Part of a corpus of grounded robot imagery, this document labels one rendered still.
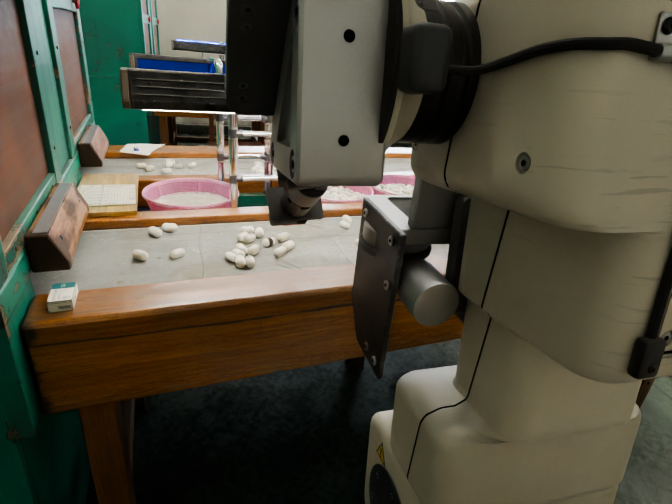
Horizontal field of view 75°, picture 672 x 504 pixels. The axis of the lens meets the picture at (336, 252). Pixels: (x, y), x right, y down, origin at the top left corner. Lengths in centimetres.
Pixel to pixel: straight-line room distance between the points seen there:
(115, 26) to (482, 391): 351
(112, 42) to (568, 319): 357
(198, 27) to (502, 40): 580
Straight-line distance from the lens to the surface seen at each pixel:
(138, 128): 375
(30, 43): 114
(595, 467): 52
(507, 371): 38
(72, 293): 83
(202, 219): 117
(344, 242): 110
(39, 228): 90
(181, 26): 602
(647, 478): 191
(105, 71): 372
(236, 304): 80
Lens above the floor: 119
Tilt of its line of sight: 25 degrees down
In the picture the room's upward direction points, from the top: 6 degrees clockwise
